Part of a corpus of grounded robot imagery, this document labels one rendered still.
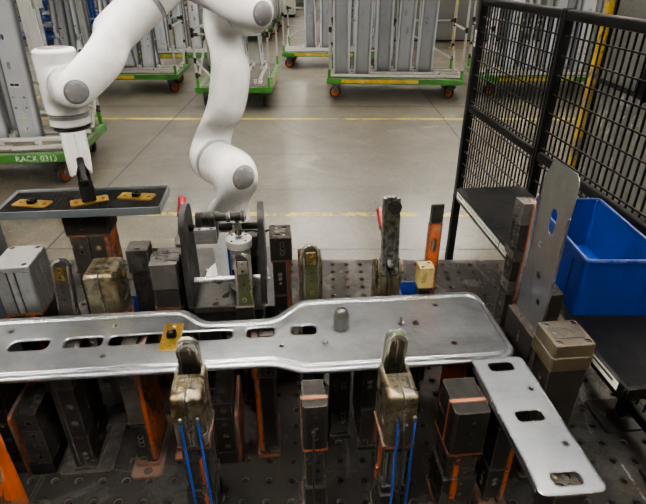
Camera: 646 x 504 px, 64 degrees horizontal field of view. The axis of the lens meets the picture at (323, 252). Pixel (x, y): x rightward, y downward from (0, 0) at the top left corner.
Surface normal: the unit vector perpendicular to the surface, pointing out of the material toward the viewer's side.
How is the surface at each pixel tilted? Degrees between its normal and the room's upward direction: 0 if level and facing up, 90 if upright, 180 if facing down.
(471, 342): 0
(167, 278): 90
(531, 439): 0
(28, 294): 90
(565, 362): 89
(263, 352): 0
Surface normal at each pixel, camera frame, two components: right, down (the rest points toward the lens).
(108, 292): 0.10, 0.48
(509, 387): 0.00, -0.88
